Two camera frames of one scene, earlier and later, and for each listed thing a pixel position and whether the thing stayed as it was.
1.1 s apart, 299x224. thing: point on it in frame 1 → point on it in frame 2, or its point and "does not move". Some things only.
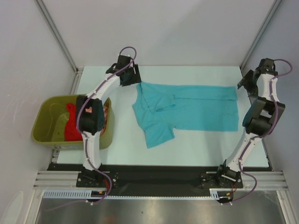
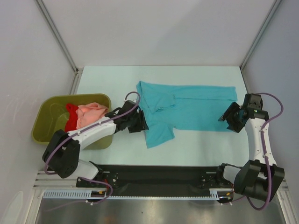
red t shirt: x=71 y=132 does not move
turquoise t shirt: x=160 y=108 does not move
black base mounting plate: x=221 y=178 does not move
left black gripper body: x=132 y=78 → x=134 y=122
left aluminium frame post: x=58 y=34 does not move
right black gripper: x=253 y=92 → x=232 y=126
